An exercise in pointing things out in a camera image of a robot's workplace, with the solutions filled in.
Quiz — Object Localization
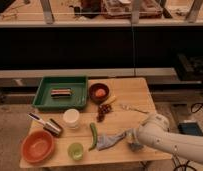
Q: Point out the green plastic tray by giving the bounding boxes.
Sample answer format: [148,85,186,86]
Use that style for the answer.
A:
[32,76,88,111]

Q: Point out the black handled brush tool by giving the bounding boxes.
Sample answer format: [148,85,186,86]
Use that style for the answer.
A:
[28,113,63,137]

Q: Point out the orange plastic bowl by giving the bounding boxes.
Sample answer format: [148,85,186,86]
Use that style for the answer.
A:
[21,130,55,163]

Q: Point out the blue grey cloth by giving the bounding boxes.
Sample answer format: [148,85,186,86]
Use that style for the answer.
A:
[96,132,126,151]

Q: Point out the yellow banana piece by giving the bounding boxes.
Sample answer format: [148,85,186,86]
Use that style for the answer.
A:
[104,96,116,104]

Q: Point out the dark red grape bunch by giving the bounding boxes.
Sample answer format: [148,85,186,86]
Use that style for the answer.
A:
[97,104,112,122]

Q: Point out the green chili pepper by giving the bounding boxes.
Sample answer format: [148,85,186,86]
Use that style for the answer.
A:
[88,123,98,151]

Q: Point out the dark brown bowl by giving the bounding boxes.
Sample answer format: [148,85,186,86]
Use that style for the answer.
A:
[89,83,110,104]

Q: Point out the orange fruit in bowl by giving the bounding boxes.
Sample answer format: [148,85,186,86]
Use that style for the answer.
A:
[95,89,106,98]

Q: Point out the wooden table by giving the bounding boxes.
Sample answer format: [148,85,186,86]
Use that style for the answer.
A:
[20,78,172,168]

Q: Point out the silver metal fork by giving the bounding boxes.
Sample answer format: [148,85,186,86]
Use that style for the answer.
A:
[120,104,148,114]

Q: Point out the black floor cables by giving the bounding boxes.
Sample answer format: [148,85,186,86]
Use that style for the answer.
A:
[168,79,203,171]

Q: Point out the white plastic cup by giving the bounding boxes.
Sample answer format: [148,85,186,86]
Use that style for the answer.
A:
[63,109,80,129]

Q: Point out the yellow blue sponge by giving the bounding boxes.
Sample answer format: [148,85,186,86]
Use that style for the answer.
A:
[126,128,143,152]

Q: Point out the light green cup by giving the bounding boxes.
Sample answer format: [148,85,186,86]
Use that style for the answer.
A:
[68,142,84,161]

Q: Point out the dark box on floor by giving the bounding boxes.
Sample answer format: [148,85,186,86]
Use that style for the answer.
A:
[178,122,203,136]

